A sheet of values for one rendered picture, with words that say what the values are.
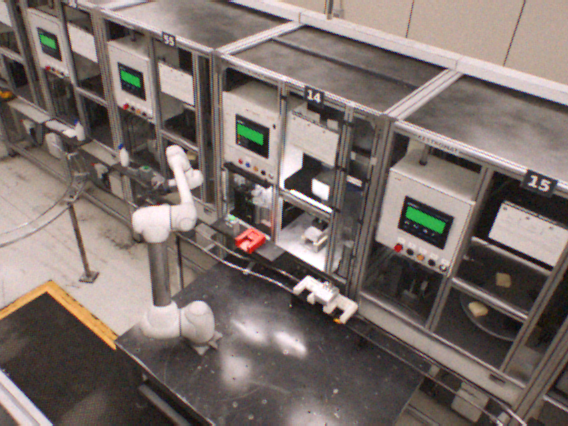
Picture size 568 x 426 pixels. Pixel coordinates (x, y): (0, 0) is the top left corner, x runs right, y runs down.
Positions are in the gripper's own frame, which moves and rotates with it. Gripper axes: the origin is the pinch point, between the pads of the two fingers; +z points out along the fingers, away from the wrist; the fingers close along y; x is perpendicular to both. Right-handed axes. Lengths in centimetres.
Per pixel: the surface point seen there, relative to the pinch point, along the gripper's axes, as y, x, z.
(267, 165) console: -5, 11, -85
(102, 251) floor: -47, -97, 101
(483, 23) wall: 19, -279, -295
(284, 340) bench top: -102, 40, -64
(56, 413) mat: -108, 43, 94
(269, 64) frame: 48, 11, -106
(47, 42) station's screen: 122, -84, 60
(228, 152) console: 8, -5, -61
